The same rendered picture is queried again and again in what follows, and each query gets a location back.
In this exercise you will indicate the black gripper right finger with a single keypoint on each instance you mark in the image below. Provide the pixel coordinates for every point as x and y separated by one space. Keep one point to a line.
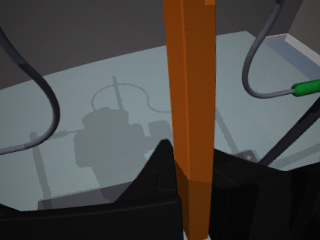
252 202

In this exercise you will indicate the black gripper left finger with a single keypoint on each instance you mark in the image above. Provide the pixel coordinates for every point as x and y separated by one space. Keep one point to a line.
150 209

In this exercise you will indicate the orange handle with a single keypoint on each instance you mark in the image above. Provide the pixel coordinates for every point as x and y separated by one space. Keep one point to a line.
190 30

